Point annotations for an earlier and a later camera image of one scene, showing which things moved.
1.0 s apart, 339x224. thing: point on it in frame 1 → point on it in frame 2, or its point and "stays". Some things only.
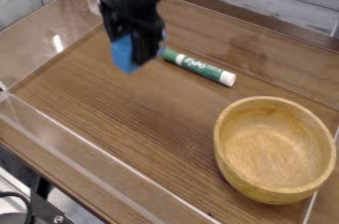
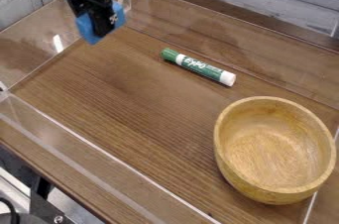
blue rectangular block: x=122 y=53 → x=86 y=27
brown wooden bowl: x=276 y=150 stays
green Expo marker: x=201 y=67 stays
